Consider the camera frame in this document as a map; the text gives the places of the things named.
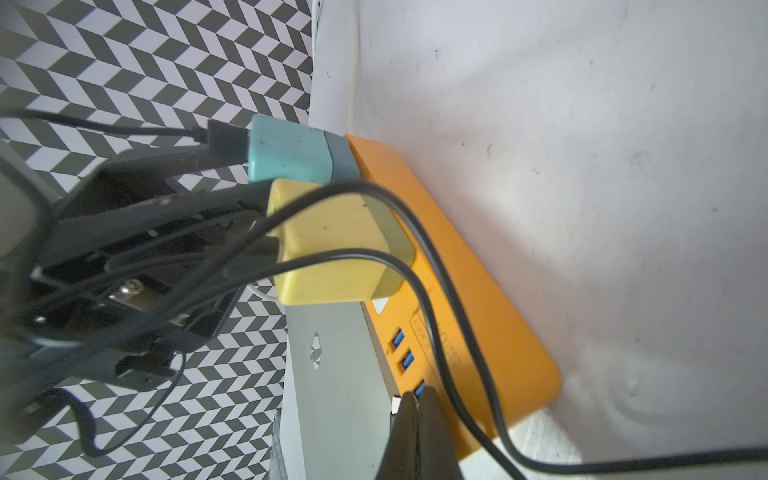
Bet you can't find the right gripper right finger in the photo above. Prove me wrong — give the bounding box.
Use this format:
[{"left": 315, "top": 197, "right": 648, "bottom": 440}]
[{"left": 418, "top": 386, "right": 463, "bottom": 480}]

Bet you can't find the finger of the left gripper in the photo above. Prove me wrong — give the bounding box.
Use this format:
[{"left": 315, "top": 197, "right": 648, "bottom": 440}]
[
  {"left": 1, "top": 247, "right": 243, "bottom": 384},
  {"left": 43, "top": 146, "right": 270, "bottom": 252}
]

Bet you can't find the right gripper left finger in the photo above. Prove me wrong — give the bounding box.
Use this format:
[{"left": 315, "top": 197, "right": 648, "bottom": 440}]
[{"left": 376, "top": 392, "right": 418, "bottom": 480}]

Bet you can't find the teal charger adapter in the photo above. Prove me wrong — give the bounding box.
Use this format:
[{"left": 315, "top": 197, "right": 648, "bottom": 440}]
[{"left": 248, "top": 114, "right": 361, "bottom": 185}]

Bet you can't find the left silver laptop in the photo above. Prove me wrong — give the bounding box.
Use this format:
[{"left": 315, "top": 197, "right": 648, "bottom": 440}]
[{"left": 279, "top": 303, "right": 396, "bottom": 479}]

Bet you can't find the yellow charger adapter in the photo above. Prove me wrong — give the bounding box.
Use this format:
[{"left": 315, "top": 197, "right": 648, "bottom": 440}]
[{"left": 268, "top": 193, "right": 415, "bottom": 306}]

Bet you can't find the orange power strip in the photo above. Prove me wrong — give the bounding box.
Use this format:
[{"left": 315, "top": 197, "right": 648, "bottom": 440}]
[{"left": 347, "top": 136, "right": 562, "bottom": 459}]

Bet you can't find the black yellow charger cable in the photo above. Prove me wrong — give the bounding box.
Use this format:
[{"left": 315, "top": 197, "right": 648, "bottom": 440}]
[{"left": 0, "top": 179, "right": 768, "bottom": 475}]

